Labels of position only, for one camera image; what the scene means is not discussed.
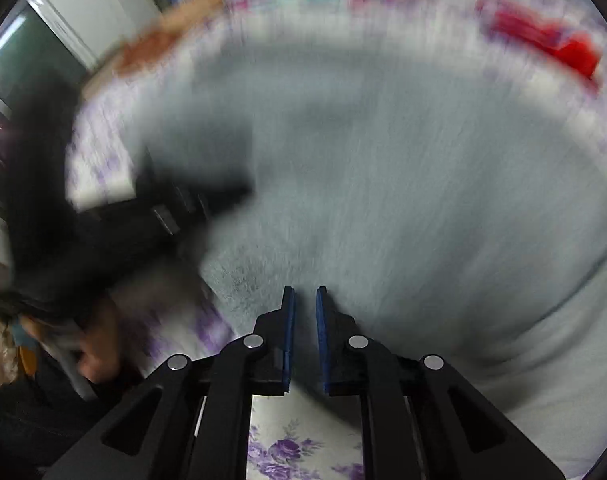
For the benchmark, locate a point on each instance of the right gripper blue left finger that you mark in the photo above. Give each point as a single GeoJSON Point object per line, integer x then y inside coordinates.
{"type": "Point", "coordinates": [190, 418]}

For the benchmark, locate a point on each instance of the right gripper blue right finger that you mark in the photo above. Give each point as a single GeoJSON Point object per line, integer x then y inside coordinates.
{"type": "Point", "coordinates": [420, 419]}

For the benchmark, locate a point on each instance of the grey sweatpants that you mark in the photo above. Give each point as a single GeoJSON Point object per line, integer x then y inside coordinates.
{"type": "Point", "coordinates": [441, 212]}

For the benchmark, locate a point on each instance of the person left hand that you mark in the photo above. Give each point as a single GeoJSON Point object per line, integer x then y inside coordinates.
{"type": "Point", "coordinates": [99, 344]}

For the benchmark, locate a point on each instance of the purple floral bedspread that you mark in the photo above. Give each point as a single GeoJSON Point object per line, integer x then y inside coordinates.
{"type": "Point", "coordinates": [306, 435]}

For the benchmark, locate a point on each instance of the brown orange pillow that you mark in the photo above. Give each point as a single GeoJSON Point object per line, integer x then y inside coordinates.
{"type": "Point", "coordinates": [155, 42]}

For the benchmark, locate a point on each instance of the red striped folded garment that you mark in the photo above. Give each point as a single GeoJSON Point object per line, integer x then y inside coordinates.
{"type": "Point", "coordinates": [565, 45]}

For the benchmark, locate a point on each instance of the window with white frame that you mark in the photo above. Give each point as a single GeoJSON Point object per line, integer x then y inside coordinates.
{"type": "Point", "coordinates": [36, 45]}

